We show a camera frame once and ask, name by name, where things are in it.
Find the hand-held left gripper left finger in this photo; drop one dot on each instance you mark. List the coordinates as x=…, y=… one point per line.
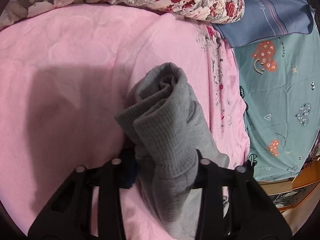
x=128, y=180

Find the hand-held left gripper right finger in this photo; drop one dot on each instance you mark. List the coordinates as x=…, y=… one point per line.
x=200, y=177

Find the gray sweatpants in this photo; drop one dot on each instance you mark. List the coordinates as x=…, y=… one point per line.
x=165, y=135

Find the pink floral bed sheet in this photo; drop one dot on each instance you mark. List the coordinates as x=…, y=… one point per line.
x=75, y=92

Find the teal heart-print sheet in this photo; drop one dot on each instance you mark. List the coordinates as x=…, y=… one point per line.
x=275, y=100

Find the blue plaid pillow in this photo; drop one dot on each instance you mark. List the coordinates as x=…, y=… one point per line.
x=270, y=7

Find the wooden bed frame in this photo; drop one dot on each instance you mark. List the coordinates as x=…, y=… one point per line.
x=282, y=187

